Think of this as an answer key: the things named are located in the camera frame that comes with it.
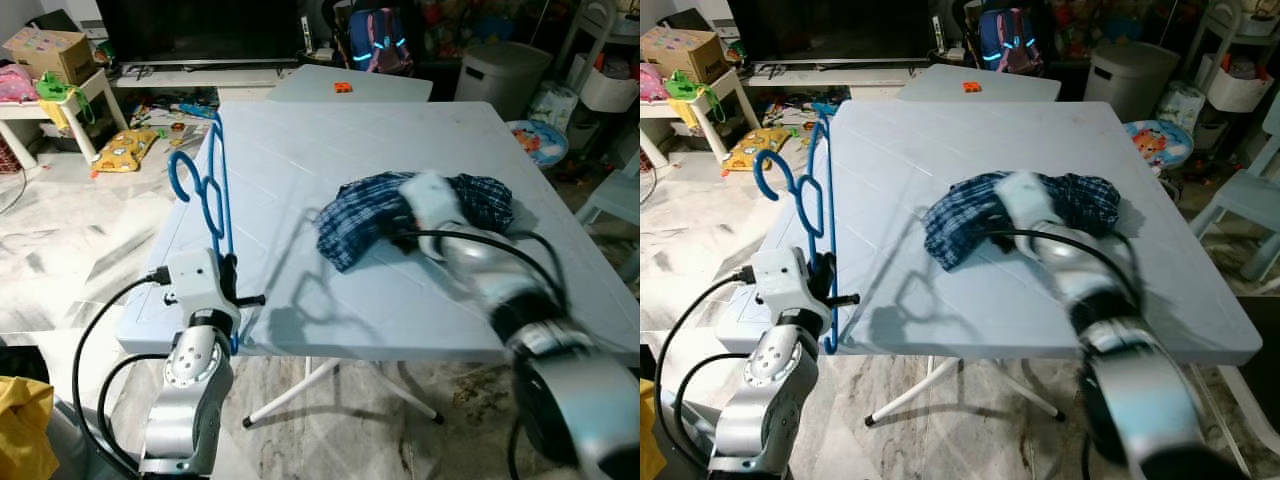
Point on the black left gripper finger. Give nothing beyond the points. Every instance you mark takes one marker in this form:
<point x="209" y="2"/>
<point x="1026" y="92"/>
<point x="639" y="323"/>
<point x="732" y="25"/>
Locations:
<point x="820" y="272"/>
<point x="227" y="272"/>

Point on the blue plastic hanger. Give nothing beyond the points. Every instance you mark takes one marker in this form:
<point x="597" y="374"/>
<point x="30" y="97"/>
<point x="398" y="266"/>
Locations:
<point x="826" y="215"/>
<point x="225" y="215"/>

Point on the blue plaid shirt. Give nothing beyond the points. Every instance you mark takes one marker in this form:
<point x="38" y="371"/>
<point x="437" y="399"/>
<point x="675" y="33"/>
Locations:
<point x="965" y="220"/>
<point x="360" y="220"/>

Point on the yellow garment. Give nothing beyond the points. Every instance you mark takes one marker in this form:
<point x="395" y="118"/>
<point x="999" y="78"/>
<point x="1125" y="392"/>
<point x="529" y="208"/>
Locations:
<point x="650" y="440"/>
<point x="25" y="430"/>

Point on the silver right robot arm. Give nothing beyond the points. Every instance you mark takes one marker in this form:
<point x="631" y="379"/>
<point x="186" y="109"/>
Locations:
<point x="570" y="400"/>
<point x="1140" y="400"/>

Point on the yellow printed floor pillow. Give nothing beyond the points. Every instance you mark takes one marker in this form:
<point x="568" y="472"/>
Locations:
<point x="755" y="150"/>
<point x="125" y="150"/>

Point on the white plastic folding table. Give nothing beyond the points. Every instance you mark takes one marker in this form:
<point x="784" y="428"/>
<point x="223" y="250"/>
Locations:
<point x="1020" y="300"/>
<point x="400" y="300"/>

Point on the white low side table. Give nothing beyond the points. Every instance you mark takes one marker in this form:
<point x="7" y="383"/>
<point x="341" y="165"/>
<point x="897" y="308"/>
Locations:
<point x="30" y="108"/>
<point x="655" y="108"/>

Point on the small grey child table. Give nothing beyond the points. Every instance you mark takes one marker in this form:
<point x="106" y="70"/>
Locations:
<point x="1000" y="85"/>
<point x="370" y="85"/>

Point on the black television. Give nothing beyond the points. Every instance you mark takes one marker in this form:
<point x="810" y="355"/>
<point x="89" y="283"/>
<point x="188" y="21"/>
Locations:
<point x="830" y="30"/>
<point x="200" y="30"/>

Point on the brown cardboard box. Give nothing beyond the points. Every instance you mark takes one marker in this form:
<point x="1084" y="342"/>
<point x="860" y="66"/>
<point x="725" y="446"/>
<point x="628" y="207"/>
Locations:
<point x="685" y="55"/>
<point x="55" y="55"/>

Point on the white basket shelf cart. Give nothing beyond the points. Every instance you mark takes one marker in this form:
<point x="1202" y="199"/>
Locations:
<point x="610" y="90"/>
<point x="1240" y="90"/>

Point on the blue backpack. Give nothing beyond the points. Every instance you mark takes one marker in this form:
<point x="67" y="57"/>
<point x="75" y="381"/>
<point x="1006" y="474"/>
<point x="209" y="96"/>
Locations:
<point x="380" y="40"/>
<point x="1010" y="40"/>

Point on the round blue cartoon plate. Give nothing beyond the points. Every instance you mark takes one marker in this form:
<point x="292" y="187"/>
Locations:
<point x="537" y="143"/>
<point x="1160" y="145"/>

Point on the grey trash bin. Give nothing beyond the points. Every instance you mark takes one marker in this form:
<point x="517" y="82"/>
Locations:
<point x="1130" y="80"/>
<point x="500" y="80"/>

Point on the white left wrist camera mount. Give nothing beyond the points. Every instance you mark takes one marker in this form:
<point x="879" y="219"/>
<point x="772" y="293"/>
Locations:
<point x="780" y="285"/>
<point x="195" y="285"/>

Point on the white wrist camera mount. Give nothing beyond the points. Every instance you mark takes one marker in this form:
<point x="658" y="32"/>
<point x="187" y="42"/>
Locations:
<point x="195" y="285"/>
<point x="430" y="200"/>
<point x="780" y="285"/>
<point x="1022" y="200"/>

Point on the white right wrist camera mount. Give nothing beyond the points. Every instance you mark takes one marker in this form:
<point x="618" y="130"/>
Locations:
<point x="430" y="200"/>
<point x="1022" y="200"/>

